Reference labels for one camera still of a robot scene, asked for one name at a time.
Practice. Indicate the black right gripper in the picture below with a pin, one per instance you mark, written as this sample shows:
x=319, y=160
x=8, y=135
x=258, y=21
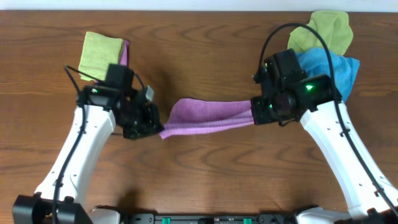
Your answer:
x=259, y=111

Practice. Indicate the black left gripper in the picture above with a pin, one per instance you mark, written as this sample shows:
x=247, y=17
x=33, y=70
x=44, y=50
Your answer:
x=145, y=123

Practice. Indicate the purple microfiber cloth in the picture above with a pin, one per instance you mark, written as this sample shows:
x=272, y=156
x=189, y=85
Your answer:
x=191, y=117

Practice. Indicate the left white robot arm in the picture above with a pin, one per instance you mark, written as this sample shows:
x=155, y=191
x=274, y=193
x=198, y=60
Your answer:
x=61, y=196

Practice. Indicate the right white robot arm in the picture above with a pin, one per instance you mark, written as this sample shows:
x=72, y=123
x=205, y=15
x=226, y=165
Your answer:
x=289, y=95

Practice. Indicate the folded purple cloth under green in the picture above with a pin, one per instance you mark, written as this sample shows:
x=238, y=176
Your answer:
x=124, y=54

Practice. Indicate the crumpled green microfiber cloth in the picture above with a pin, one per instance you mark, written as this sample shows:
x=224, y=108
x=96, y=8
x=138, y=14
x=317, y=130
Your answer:
x=332, y=26

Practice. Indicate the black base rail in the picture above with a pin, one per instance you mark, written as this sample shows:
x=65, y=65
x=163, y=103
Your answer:
x=262, y=218

